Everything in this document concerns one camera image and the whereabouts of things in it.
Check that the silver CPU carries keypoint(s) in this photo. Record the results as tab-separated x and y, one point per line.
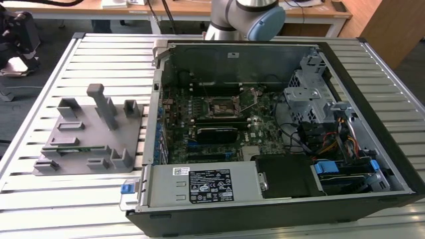
13	68

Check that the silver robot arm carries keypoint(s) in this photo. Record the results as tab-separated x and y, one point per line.
225	15

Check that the CPU socket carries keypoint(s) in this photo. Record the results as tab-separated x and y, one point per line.
222	107

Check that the wooden desk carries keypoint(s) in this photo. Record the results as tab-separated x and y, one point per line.
49	11

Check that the grey furniture foot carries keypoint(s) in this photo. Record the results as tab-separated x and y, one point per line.
6	94

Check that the grey parts rack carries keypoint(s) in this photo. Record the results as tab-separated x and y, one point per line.
89	117

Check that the green RAM stick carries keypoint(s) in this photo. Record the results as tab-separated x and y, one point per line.
84	149

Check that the black RAM slot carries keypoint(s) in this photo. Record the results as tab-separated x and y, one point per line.
217	92
216	86
220	126
218	120

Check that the blue case latch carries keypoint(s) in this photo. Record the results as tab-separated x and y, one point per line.
128	188

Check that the black graphics card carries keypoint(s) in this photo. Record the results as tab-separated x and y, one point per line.
216	136

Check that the black expansion slot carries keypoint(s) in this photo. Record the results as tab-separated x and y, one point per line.
205	157

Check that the silver power supply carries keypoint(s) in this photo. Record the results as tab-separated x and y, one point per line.
162	189

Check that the green motherboard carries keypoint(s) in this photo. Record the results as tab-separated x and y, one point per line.
262	124

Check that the silver chipset heatsink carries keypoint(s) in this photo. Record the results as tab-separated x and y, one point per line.
250	152

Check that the metal drive cage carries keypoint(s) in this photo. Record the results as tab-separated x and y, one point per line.
298	99

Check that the black PC case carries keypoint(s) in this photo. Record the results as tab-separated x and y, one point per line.
232	219

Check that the blue disk carrier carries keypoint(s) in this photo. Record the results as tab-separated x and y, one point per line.
325	169

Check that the wooden cabinet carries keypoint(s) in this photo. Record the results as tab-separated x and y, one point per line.
391	30

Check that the blue plastic clip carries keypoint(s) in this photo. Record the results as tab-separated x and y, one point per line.
374	166

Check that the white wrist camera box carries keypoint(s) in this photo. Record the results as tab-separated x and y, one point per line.
28	37

